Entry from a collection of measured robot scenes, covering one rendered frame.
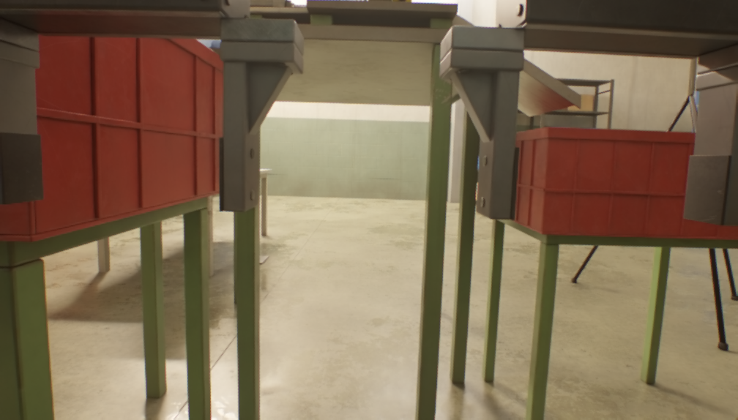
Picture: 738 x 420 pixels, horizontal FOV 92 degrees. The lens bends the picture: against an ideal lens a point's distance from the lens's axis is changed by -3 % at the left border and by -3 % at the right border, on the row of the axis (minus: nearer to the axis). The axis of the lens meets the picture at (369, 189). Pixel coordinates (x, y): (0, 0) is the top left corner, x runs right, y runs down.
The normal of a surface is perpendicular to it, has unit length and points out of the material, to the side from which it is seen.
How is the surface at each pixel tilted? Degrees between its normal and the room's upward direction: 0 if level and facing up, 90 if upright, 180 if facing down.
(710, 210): 90
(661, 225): 90
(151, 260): 90
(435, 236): 90
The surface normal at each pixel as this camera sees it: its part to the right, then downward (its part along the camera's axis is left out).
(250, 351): 0.00, 0.09
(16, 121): 1.00, 0.03
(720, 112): -1.00, -0.03
